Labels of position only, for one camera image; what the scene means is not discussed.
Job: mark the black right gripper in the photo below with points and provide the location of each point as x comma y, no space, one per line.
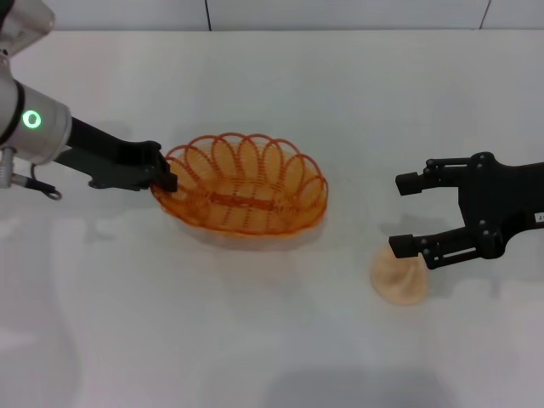
497,204

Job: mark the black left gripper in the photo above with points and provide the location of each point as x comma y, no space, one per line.
110,161

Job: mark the pale steamed bun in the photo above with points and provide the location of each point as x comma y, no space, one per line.
397,282

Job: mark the orange woven plastic basket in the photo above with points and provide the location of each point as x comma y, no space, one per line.
255,200

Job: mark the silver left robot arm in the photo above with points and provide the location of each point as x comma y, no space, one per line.
38,123

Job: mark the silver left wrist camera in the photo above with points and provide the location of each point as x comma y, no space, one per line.
21,21

